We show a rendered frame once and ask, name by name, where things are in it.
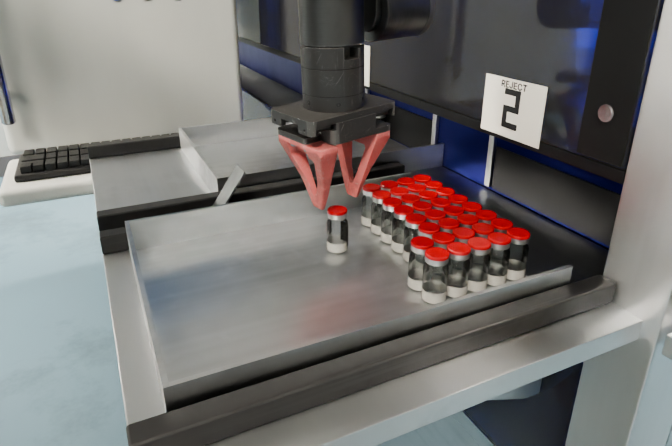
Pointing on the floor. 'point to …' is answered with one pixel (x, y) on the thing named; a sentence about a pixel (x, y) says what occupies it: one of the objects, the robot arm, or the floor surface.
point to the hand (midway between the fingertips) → (336, 194)
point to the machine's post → (638, 281)
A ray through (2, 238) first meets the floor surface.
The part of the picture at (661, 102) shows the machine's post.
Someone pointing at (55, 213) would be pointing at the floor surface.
